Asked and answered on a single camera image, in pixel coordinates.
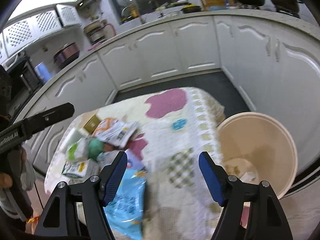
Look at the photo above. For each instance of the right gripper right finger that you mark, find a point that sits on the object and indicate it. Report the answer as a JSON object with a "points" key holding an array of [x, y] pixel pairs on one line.
{"points": [[249, 211]]}

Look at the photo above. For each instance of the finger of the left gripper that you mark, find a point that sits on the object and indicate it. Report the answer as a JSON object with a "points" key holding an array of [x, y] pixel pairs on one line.
{"points": [[44, 119]]}

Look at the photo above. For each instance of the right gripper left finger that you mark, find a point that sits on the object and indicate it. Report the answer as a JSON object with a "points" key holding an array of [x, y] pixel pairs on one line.
{"points": [[59, 219]]}

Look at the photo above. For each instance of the green white milk carton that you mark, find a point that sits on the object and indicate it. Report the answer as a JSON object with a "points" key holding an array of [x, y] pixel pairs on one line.
{"points": [[81, 169]]}

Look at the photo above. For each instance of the blue snack packet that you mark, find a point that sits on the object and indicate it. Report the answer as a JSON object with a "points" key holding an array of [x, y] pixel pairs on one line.
{"points": [[126, 212]]}

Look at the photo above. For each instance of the green knitted cloth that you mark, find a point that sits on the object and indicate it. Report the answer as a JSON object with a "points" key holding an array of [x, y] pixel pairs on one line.
{"points": [[95, 147]]}

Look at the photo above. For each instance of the white printed snack bag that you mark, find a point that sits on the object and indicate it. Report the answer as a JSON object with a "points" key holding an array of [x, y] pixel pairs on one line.
{"points": [[121, 133]]}

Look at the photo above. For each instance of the beige plastic trash bin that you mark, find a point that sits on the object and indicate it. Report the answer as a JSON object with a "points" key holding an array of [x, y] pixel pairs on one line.
{"points": [[257, 147]]}

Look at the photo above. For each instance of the kitchen sink faucet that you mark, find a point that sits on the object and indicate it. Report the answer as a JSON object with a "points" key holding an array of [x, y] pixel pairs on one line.
{"points": [[130, 13]]}

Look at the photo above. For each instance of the gloved left hand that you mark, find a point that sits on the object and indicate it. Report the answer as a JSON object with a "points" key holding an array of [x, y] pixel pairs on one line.
{"points": [[17, 178]]}

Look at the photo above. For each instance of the black microwave oven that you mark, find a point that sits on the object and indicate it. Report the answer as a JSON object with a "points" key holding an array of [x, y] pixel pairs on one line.
{"points": [[23, 76]]}

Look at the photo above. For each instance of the white green plastic bag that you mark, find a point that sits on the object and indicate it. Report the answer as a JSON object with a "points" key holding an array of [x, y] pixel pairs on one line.
{"points": [[78, 151]]}

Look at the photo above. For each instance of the blue cup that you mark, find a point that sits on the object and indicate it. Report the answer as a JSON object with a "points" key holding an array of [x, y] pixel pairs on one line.
{"points": [[43, 72]]}

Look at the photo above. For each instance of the small green yellow box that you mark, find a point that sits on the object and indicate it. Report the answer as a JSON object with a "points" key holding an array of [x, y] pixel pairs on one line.
{"points": [[92, 124]]}

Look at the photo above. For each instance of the orange patterned wrapper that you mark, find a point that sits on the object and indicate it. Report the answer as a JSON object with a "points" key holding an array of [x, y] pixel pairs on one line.
{"points": [[103, 130]]}

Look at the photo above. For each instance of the maroon rice cooker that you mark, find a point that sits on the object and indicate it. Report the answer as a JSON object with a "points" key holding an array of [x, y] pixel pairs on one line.
{"points": [[66, 55]]}

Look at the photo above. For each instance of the white lattice upper cabinets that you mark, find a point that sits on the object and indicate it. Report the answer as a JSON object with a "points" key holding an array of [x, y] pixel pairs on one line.
{"points": [[30, 28]]}

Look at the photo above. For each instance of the stacked pots on rack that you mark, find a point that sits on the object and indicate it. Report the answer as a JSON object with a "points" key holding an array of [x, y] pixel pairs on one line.
{"points": [[95, 32]]}

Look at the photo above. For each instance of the patchwork quilt table cover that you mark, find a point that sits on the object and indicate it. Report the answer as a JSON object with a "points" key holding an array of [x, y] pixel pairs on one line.
{"points": [[175, 126]]}

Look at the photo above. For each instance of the white base cabinets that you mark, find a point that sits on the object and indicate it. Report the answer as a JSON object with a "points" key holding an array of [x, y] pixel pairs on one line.
{"points": [[271, 58]]}

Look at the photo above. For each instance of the yellow lid black pot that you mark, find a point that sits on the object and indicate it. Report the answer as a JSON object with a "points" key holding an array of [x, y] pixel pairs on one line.
{"points": [[191, 8]]}

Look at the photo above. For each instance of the wooden cutting board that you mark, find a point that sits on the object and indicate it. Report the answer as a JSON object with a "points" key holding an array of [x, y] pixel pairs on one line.
{"points": [[215, 1]]}

